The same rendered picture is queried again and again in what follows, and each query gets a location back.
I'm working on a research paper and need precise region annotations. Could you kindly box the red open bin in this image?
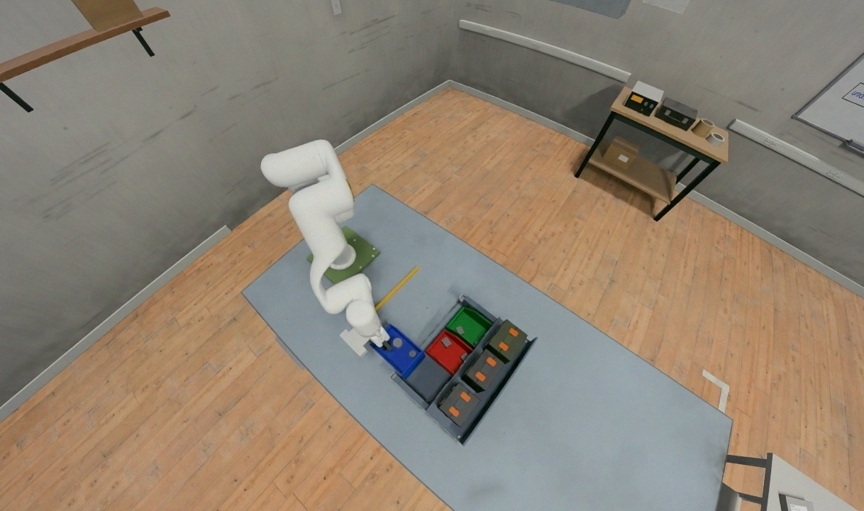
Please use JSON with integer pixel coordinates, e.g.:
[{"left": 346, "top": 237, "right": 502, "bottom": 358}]
[{"left": 426, "top": 330, "right": 474, "bottom": 376}]

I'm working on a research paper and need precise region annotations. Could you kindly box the blue bin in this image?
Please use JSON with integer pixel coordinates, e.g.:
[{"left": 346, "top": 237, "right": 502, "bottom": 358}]
[{"left": 370, "top": 324, "right": 425, "bottom": 379}]

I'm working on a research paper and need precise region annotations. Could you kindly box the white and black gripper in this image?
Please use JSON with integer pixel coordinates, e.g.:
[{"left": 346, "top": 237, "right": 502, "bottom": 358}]
[{"left": 370, "top": 323, "right": 393, "bottom": 352}]

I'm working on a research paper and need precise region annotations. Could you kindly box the green open bin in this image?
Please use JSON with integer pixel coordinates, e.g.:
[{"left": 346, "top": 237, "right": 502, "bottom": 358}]
[{"left": 445, "top": 307, "right": 492, "bottom": 350}]

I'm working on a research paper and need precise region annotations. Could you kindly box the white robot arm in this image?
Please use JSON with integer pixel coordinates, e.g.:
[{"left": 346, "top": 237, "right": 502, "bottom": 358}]
[{"left": 261, "top": 140, "right": 382, "bottom": 358}]

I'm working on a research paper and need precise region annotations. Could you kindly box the yellow bar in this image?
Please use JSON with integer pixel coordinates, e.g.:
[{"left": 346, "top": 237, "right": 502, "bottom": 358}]
[{"left": 375, "top": 267, "right": 419, "bottom": 311}]

